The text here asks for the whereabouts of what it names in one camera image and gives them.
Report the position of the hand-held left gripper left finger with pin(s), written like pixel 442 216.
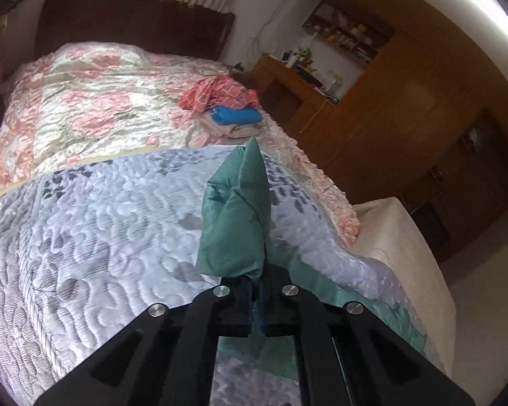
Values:
pixel 240 309

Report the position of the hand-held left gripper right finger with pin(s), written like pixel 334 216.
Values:
pixel 271 309

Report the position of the green puffer jacket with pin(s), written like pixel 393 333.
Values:
pixel 237 220

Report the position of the beige folded clothes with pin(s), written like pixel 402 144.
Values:
pixel 238 130

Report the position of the white mattress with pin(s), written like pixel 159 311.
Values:
pixel 406 262

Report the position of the grey leaf-print quilted blanket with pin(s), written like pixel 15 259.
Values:
pixel 110 228

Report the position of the blue folded cloth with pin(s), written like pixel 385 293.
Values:
pixel 233 115

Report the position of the pink checked cloth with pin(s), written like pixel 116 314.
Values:
pixel 214 92

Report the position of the wooden desk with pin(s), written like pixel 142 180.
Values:
pixel 279 86

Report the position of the cluster of desk bottles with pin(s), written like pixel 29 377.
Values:
pixel 298 57

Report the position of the wooden wardrobe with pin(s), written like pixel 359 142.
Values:
pixel 406 93

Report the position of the pink floral quilt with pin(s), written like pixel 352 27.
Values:
pixel 89 93

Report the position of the dark wooden headboard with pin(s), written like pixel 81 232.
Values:
pixel 131 21

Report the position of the cluttered wall shelf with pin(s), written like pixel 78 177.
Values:
pixel 347 34

